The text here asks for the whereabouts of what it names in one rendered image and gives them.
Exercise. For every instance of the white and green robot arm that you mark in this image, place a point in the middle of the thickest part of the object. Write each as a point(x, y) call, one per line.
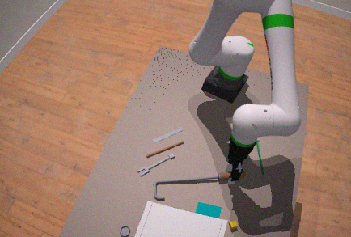
point(282, 117)

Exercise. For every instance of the teal flat square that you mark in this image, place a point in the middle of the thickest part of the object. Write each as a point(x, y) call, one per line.
point(210, 210)

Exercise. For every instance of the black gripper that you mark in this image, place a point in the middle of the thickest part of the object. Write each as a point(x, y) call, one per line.
point(234, 160)

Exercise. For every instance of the small yellow block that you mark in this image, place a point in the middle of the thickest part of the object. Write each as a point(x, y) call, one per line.
point(233, 225)

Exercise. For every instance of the tool with orange wooden handle and grey metal rod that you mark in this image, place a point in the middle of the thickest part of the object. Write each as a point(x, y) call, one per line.
point(220, 176)

